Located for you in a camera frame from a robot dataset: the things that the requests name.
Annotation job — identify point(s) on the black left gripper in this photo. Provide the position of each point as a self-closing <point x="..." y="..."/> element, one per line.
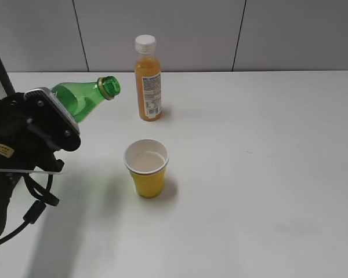
<point x="33" y="126"/>

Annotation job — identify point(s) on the green sprite plastic bottle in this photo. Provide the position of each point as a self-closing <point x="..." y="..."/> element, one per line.
<point x="80" y="99"/>

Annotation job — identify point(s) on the yellow paper cup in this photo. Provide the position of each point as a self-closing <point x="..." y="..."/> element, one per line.
<point x="146" y="160"/>

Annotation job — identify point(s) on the orange juice bottle white cap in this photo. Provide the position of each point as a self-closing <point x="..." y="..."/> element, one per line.
<point x="148" y="78"/>

